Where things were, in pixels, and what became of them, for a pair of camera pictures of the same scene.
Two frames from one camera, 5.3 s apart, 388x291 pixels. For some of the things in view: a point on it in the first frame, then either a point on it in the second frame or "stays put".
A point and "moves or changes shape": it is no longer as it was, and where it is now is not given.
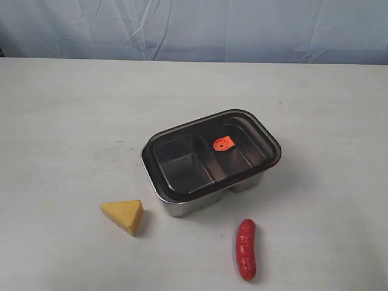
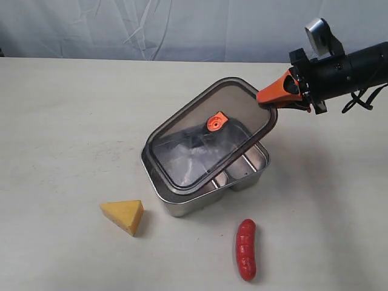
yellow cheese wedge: x=127 y=214 stays put
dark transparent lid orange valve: x=191 y=160 moves or changes shape
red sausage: x=246 y=249 stays put
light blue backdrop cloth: x=298 y=31 stays put
